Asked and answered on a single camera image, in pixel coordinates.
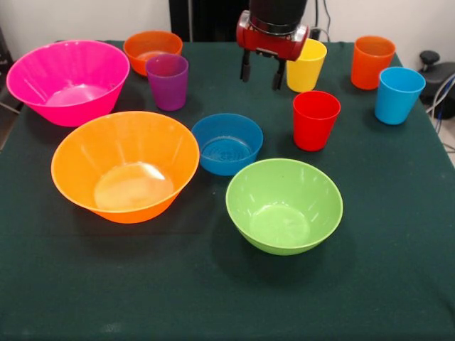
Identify large orange bowl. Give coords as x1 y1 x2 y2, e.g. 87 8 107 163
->
50 110 200 224

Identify blue cup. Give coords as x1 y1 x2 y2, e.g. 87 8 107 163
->
374 67 427 126

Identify black round base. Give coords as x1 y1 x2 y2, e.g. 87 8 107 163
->
421 62 455 120

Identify dark green table cloth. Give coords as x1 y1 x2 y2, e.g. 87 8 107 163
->
0 39 455 341

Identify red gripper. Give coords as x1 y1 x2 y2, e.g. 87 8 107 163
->
236 10 310 91

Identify yellow cup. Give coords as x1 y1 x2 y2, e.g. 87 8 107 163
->
286 38 328 93

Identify large pink bowl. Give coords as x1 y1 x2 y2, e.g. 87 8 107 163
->
6 39 131 128

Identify red cup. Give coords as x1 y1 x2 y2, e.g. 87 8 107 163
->
292 90 342 153

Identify white cable bundle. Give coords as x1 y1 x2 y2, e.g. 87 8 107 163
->
425 72 455 121

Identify black round knob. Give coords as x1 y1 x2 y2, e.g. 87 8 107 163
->
419 50 441 73

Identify black equipment box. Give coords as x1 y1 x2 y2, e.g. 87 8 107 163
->
0 24 15 72

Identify small dark orange bowl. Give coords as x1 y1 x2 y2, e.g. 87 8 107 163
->
123 30 184 77

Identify purple cup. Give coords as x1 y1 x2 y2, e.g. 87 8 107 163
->
145 53 189 112

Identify black hanging cable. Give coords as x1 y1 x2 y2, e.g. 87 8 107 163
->
321 0 333 42

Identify orange cup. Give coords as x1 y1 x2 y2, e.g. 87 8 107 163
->
350 35 397 91

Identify blue bowl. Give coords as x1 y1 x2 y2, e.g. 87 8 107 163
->
191 112 264 177

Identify green bowl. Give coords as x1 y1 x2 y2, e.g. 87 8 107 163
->
225 158 344 256

